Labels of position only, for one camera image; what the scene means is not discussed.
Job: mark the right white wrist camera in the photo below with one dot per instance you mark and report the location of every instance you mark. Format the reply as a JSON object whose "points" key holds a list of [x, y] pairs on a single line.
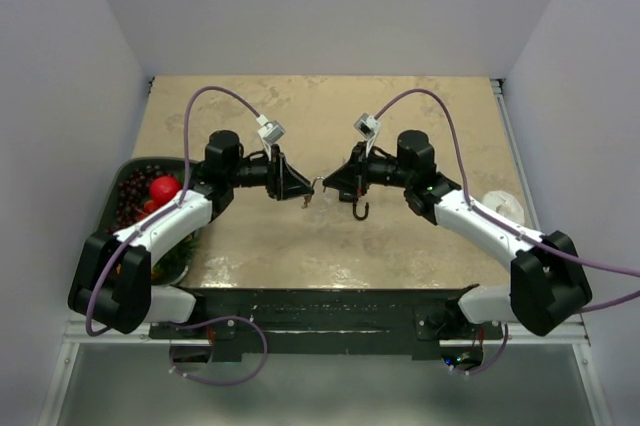
{"points": [[369, 127]]}

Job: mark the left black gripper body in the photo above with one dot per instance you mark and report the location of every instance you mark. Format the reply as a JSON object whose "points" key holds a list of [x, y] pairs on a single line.
{"points": [[275, 174]]}

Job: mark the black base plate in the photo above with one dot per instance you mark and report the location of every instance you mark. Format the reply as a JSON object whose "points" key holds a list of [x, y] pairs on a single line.
{"points": [[422, 324]]}

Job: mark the dark red grape bunch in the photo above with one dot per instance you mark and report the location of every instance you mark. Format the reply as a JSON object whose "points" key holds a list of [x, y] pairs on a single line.
{"points": [[134, 200]]}

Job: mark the black padlock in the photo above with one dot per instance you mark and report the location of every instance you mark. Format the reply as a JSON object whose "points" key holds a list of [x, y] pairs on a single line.
{"points": [[354, 200]]}

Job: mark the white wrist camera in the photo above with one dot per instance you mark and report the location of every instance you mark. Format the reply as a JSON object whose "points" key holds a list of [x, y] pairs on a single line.
{"points": [[269, 133], [369, 127]]}

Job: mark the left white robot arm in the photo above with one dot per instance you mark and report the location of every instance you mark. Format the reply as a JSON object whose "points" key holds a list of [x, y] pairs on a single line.
{"points": [[112, 286]]}

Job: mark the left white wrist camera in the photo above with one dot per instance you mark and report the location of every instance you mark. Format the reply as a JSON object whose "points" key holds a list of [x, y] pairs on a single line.
{"points": [[269, 133]]}

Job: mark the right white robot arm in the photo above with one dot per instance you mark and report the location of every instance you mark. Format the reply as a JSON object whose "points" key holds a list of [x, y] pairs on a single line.
{"points": [[547, 284]]}

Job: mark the brass padlock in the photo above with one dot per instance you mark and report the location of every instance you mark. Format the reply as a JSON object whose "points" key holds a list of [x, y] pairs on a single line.
{"points": [[317, 180]]}

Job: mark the red toy apple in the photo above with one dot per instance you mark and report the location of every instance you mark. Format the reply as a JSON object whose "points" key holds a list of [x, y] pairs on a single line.
{"points": [[164, 188]]}

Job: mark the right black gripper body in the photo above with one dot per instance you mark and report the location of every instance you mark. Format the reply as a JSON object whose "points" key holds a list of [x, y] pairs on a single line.
{"points": [[362, 168]]}

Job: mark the aluminium frame rail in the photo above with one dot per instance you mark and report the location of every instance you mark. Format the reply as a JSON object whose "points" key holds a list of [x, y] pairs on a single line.
{"points": [[572, 332]]}

